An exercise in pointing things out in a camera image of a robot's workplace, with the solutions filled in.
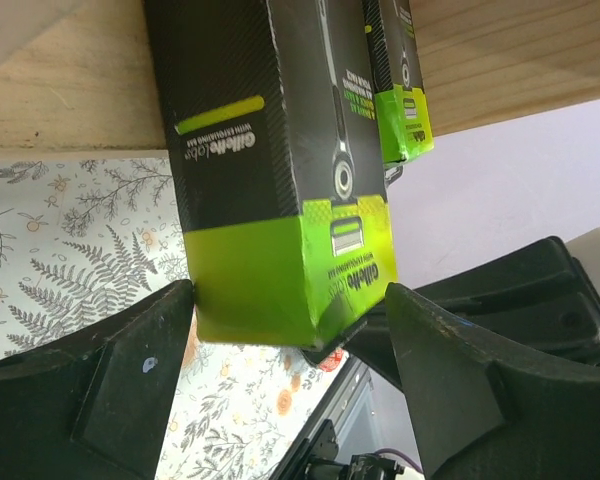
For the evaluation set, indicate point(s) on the green black razor box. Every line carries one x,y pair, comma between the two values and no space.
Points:
270,125
402,111

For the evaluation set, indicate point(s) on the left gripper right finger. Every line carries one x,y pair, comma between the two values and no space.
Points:
485,407

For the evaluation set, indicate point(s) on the red patterned bowl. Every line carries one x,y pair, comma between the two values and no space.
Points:
334,361

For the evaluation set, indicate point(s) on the wooden two-tier shelf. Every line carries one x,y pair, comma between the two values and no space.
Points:
86,84

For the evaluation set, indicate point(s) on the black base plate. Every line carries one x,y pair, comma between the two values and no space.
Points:
338,428

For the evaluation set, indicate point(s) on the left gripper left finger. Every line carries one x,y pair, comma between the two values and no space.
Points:
95,404

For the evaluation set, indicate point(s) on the floral tablecloth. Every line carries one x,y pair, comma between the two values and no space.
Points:
80,241

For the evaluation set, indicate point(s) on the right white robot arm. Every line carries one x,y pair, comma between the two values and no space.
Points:
521,330

